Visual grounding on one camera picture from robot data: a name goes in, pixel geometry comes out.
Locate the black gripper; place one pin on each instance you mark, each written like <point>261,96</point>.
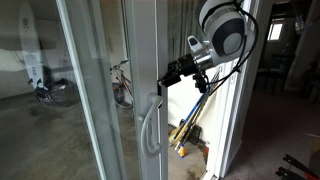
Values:
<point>189,65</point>

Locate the window with vertical blinds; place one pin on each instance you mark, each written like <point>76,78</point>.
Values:
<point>180,33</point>

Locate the bicycle with blue saddle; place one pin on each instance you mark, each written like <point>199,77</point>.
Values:
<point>124,80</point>

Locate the black dustpan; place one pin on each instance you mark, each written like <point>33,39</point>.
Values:
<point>196,135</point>

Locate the small red container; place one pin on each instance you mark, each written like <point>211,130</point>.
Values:
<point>206,150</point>

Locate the dark indoor chair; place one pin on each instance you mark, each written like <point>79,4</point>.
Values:
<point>271,71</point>

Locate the black bag pile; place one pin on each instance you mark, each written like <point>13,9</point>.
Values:
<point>56,95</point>

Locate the white surfboard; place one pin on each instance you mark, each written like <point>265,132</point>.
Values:
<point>31,50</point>

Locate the red black clamp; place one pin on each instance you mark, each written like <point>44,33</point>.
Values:
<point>286,173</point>
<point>300,164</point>

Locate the brown cardboard box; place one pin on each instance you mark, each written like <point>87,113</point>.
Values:
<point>315,150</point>

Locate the white door frame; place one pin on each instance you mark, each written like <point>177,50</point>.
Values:
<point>230,133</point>

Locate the fixed glass panel white frame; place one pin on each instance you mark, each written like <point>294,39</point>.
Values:
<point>80,83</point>

